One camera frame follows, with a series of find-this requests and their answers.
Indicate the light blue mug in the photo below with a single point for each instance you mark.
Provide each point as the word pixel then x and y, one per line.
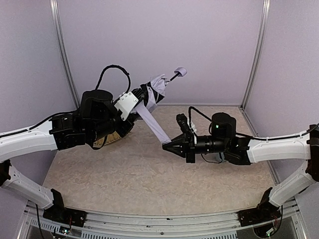
pixel 221 158

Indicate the aluminium corner post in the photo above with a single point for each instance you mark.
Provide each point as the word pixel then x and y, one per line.
pixel 63 53
pixel 257 54

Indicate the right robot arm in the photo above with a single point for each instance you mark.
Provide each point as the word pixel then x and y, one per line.
pixel 239 149

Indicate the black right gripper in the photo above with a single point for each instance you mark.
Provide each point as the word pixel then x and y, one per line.
pixel 188 144

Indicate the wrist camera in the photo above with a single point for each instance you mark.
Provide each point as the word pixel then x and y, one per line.
pixel 125 104
pixel 186 125

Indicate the left aluminium corner post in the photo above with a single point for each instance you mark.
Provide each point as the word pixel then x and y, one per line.
pixel 63 53

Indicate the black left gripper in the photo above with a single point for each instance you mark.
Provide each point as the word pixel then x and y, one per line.
pixel 139 94

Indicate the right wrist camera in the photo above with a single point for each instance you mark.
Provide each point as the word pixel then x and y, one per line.
pixel 186 125

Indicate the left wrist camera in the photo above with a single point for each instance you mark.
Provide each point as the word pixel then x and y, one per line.
pixel 125 104

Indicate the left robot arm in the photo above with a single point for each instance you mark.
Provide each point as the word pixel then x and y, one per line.
pixel 57 132

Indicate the woven bamboo tray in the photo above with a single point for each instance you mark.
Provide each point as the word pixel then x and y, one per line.
pixel 103 140

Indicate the right aluminium corner post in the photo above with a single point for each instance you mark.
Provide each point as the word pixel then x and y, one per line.
pixel 257 54

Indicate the lavender folding umbrella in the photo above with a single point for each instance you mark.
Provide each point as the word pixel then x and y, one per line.
pixel 154 91

